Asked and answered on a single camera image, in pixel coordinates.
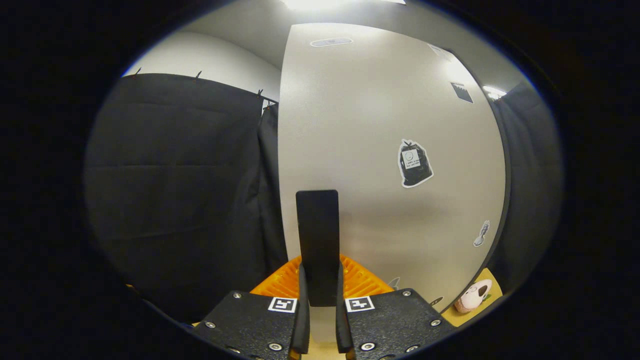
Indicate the black backdrop cloth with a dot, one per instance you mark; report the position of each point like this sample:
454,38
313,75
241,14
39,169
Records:
175,190

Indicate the pink plush toy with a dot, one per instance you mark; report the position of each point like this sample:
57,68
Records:
472,296

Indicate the small ceiling light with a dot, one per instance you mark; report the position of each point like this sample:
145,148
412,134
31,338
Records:
494,92

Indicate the large ceiling light panel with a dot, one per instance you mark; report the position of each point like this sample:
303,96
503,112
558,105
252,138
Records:
325,4

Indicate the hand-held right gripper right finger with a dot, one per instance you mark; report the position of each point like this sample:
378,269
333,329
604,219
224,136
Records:
342,320

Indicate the grey cabinet door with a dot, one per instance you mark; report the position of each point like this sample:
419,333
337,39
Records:
360,125

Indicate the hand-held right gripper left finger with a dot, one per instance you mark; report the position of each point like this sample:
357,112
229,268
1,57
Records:
301,320

